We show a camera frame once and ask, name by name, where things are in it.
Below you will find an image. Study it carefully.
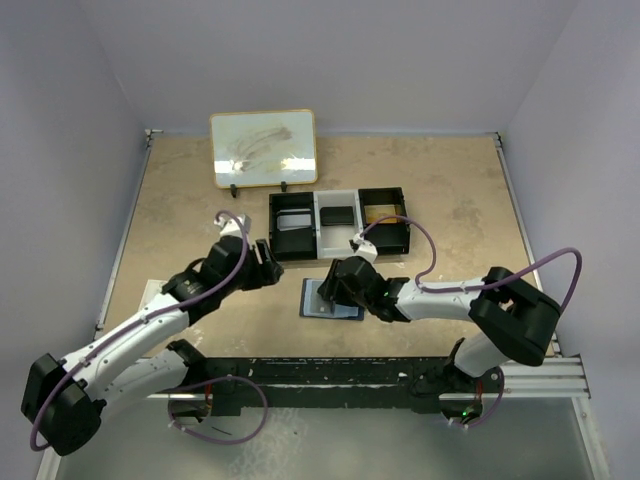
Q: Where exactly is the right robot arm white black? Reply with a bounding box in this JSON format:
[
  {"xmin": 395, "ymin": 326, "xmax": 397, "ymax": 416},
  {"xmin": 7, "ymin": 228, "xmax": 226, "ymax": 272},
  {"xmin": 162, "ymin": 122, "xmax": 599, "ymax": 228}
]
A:
[{"xmin": 318, "ymin": 256, "xmax": 561, "ymax": 391}]

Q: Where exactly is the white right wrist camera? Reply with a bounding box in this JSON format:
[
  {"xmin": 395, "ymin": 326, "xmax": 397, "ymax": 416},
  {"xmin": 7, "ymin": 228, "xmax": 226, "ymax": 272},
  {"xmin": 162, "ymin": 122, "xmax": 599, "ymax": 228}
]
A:
[{"xmin": 349, "ymin": 232, "xmax": 378, "ymax": 263}]

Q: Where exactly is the blue leather card holder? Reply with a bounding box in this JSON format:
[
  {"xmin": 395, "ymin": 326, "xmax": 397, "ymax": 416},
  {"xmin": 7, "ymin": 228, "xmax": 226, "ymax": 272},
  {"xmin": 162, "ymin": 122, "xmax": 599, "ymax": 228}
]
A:
[{"xmin": 299, "ymin": 278, "xmax": 364, "ymax": 321}]

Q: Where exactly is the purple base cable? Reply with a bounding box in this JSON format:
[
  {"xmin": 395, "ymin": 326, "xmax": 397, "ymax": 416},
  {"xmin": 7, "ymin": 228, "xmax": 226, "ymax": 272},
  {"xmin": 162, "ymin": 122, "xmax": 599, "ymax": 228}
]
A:
[
  {"xmin": 447, "ymin": 367, "xmax": 506, "ymax": 432},
  {"xmin": 167, "ymin": 377, "xmax": 269, "ymax": 444}
]

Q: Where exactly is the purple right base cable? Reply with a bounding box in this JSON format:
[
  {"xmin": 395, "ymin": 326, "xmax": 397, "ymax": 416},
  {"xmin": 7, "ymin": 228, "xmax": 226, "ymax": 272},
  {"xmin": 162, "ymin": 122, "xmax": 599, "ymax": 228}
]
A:
[{"xmin": 447, "ymin": 367, "xmax": 506, "ymax": 432}]

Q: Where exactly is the black right tray compartment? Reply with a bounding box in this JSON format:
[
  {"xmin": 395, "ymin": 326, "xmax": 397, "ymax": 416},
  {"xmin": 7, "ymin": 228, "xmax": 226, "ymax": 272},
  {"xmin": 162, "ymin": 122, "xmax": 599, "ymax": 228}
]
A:
[{"xmin": 358, "ymin": 187, "xmax": 410, "ymax": 255}]

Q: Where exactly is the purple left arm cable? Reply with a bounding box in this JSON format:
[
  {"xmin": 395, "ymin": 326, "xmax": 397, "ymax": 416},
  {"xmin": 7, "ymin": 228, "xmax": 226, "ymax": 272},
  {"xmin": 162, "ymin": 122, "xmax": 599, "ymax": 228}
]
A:
[{"xmin": 29, "ymin": 210, "xmax": 250, "ymax": 451}]

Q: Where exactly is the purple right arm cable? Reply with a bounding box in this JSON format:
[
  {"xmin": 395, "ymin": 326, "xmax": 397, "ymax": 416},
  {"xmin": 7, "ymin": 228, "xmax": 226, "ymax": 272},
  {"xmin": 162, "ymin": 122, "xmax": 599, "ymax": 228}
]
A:
[{"xmin": 357, "ymin": 215, "xmax": 584, "ymax": 316}]

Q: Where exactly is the black left tray compartment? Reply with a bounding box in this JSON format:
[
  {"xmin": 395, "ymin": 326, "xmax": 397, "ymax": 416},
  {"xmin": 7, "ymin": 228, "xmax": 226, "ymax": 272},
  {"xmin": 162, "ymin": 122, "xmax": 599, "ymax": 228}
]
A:
[{"xmin": 269, "ymin": 192, "xmax": 317, "ymax": 261}]

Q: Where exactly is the gold card in tray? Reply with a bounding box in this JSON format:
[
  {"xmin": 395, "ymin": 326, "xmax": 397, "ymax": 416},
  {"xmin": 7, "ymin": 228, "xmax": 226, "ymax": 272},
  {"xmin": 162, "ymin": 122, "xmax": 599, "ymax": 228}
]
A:
[{"xmin": 364, "ymin": 204, "xmax": 398, "ymax": 224}]

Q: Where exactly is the silver grey credit card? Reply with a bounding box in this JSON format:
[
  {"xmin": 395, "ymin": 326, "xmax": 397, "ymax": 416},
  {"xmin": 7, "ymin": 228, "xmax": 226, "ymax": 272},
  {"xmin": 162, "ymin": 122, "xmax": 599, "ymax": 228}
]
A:
[{"xmin": 303, "ymin": 279, "xmax": 335, "ymax": 318}]

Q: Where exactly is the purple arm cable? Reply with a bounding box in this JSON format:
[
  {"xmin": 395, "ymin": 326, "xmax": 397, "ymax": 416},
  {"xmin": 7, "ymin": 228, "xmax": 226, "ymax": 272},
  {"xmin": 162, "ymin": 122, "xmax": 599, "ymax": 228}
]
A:
[
  {"xmin": 29, "ymin": 210, "xmax": 250, "ymax": 451},
  {"xmin": 357, "ymin": 215, "xmax": 584, "ymax": 316}
]

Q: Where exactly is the whiteboard with wooden frame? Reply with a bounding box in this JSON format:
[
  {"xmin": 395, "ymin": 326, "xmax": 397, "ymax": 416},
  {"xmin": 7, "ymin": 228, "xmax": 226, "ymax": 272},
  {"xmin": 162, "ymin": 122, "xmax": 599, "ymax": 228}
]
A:
[{"xmin": 209, "ymin": 109, "xmax": 318, "ymax": 189}]

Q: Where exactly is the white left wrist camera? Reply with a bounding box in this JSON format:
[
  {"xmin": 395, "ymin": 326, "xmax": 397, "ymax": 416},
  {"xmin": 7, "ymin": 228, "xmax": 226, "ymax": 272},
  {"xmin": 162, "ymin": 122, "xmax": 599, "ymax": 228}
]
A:
[{"xmin": 214, "ymin": 211, "xmax": 251, "ymax": 238}]

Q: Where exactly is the black card case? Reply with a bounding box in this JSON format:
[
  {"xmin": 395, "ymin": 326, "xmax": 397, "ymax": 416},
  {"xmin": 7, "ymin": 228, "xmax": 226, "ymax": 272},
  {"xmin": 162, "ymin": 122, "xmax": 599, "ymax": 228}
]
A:
[{"xmin": 319, "ymin": 206, "xmax": 355, "ymax": 227}]

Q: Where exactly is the aluminium frame rail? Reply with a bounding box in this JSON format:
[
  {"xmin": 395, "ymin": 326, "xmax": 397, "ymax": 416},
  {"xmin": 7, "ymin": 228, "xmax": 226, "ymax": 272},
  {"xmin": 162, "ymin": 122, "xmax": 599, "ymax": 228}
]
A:
[{"xmin": 502, "ymin": 333, "xmax": 591, "ymax": 399}]

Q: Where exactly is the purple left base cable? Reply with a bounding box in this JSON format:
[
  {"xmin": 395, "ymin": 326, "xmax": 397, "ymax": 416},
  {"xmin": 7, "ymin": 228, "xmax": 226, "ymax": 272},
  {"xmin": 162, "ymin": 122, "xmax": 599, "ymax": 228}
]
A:
[{"xmin": 167, "ymin": 377, "xmax": 269, "ymax": 444}]

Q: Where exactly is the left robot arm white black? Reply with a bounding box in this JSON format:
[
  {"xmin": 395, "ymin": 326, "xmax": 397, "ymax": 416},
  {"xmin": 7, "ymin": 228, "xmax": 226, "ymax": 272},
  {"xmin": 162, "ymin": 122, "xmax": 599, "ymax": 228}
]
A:
[{"xmin": 21, "ymin": 235, "xmax": 283, "ymax": 456}]

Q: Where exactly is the white card in tray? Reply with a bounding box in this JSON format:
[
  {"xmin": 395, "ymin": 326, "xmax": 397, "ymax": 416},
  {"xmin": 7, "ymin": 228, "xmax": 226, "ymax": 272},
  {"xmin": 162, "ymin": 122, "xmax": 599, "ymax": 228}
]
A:
[{"xmin": 276, "ymin": 209, "xmax": 313, "ymax": 232}]

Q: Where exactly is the white middle tray compartment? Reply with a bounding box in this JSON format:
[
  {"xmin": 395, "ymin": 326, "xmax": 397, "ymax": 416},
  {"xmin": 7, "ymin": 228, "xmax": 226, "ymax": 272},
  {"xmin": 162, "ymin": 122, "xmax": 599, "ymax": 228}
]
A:
[{"xmin": 313, "ymin": 189, "xmax": 363, "ymax": 260}]

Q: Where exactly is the black tray compartment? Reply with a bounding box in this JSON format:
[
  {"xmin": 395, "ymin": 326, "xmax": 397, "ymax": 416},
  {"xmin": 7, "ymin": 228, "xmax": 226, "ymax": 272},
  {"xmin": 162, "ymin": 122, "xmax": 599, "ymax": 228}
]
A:
[
  {"xmin": 358, "ymin": 187, "xmax": 410, "ymax": 255},
  {"xmin": 269, "ymin": 192, "xmax": 317, "ymax": 261}
]

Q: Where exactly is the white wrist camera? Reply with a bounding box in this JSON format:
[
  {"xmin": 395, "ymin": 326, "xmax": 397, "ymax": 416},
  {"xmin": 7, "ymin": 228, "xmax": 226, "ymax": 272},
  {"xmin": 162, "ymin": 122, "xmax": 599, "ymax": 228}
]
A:
[
  {"xmin": 349, "ymin": 232, "xmax": 378, "ymax": 263},
  {"xmin": 214, "ymin": 211, "xmax": 251, "ymax": 238}
]

